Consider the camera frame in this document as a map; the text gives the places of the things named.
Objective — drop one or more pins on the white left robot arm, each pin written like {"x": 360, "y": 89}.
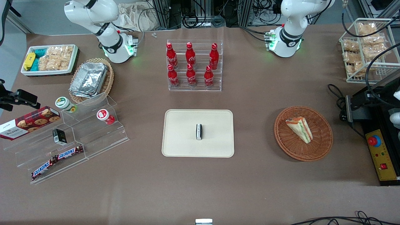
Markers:
{"x": 292, "y": 28}

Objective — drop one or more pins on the small black white-labelled block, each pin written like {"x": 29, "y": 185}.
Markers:
{"x": 199, "y": 132}

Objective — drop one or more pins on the teal snack packet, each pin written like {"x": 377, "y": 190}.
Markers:
{"x": 35, "y": 64}
{"x": 40, "y": 52}

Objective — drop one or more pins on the clear acrylic step stand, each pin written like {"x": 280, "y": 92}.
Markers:
{"x": 28, "y": 153}
{"x": 103, "y": 137}

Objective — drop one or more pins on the stacked aluminium foil containers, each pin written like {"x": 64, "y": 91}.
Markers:
{"x": 89, "y": 79}

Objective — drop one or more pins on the triangular sandwich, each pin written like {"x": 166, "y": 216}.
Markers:
{"x": 301, "y": 128}

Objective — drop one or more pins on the red Coca-Cola bottle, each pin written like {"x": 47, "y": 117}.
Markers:
{"x": 208, "y": 78}
{"x": 191, "y": 76}
{"x": 172, "y": 77}
{"x": 214, "y": 57}
{"x": 171, "y": 56}
{"x": 190, "y": 56}

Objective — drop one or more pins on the small black carton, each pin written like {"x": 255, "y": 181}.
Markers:
{"x": 59, "y": 137}

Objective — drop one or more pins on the crumpled white cloth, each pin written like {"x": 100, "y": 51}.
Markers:
{"x": 134, "y": 15}

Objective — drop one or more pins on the red-lidded yoghurt cup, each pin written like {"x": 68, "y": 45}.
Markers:
{"x": 103, "y": 115}

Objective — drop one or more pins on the black yellow emergency stop box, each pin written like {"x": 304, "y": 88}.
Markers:
{"x": 381, "y": 156}

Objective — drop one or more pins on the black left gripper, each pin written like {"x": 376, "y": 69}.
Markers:
{"x": 376, "y": 100}

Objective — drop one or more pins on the oval wicker basket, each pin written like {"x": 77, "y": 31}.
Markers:
{"x": 108, "y": 79}

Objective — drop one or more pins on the green-lidded yoghurt cup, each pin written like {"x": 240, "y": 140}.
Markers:
{"x": 64, "y": 103}

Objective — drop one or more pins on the Snickers chocolate bar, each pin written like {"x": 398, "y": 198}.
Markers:
{"x": 43, "y": 168}
{"x": 69, "y": 152}

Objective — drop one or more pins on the round brown wicker basket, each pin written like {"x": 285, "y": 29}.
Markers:
{"x": 322, "y": 137}

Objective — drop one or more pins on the small clear plastic piece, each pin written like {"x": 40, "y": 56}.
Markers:
{"x": 154, "y": 35}

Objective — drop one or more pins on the aluminium frame post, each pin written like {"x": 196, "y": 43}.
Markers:
{"x": 162, "y": 14}
{"x": 245, "y": 12}

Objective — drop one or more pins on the beige rectangular tray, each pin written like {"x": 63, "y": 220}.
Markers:
{"x": 181, "y": 134}

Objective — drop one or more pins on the clear-wrapped rice cracker pack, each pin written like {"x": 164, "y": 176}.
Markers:
{"x": 350, "y": 45}
{"x": 367, "y": 28}
{"x": 355, "y": 68}
{"x": 43, "y": 63}
{"x": 351, "y": 57}
{"x": 375, "y": 50}
{"x": 55, "y": 57}
{"x": 67, "y": 57}

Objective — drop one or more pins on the red tartan Walkers cookie box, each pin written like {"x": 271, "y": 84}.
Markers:
{"x": 28, "y": 123}

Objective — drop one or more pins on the small white black device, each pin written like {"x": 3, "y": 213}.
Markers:
{"x": 203, "y": 222}

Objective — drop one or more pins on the white rectangular snack bin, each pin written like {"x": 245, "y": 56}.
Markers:
{"x": 50, "y": 72}

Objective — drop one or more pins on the clear acrylic bottle rack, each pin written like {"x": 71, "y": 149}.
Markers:
{"x": 200, "y": 88}

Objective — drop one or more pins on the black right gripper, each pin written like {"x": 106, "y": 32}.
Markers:
{"x": 7, "y": 97}

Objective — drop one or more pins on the aluminium frame rail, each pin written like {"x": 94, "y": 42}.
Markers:
{"x": 375, "y": 7}

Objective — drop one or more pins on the black curved chair part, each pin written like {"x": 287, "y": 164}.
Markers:
{"x": 4, "y": 18}

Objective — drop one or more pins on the yellow snack packet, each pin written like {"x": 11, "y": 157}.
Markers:
{"x": 29, "y": 61}

